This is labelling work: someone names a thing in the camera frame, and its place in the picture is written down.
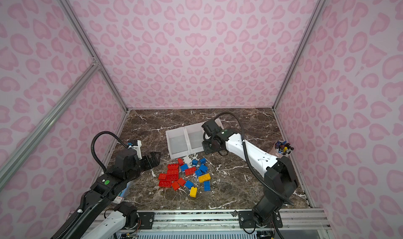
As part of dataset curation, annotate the blue lego brick front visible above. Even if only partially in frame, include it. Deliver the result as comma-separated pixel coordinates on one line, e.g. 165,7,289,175
203,181,211,191

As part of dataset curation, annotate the yellow lego brick center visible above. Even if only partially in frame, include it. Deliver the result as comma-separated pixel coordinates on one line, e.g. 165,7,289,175
198,174,211,183

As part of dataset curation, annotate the blue lego brick left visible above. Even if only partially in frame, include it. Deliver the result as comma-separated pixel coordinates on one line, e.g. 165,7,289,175
184,181,194,189

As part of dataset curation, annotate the yellow lego brick front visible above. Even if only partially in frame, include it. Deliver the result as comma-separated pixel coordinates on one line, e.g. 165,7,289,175
190,187,197,198

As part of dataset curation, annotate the yellow lego brick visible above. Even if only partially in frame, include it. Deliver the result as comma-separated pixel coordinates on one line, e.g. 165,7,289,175
198,174,211,183
190,187,197,198

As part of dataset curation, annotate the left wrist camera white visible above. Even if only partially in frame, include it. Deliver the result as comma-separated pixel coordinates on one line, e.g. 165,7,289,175
128,140,142,160

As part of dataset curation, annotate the white three-compartment plastic bin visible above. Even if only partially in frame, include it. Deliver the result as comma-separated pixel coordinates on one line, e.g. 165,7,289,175
166,122,204,159

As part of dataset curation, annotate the clear pack of markers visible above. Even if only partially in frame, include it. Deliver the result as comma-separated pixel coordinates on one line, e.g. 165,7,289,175
112,181,132,204

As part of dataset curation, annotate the red lego brick pile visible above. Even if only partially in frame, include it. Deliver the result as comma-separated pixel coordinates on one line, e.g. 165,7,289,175
158,158,198,191

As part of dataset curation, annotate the pink cup of markers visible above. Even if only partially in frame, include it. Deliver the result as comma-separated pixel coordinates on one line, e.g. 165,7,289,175
273,140,294,157

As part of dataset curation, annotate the blue lego brick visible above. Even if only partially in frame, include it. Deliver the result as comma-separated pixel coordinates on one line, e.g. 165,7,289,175
203,181,211,191
184,181,194,189

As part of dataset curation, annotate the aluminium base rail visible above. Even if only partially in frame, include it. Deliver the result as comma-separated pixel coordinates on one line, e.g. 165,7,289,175
62,209,331,239

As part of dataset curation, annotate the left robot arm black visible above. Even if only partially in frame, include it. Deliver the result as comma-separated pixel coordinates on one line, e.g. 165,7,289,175
52,131,161,239

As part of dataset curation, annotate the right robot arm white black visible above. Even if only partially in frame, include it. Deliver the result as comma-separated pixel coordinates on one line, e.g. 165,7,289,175
202,112,298,227

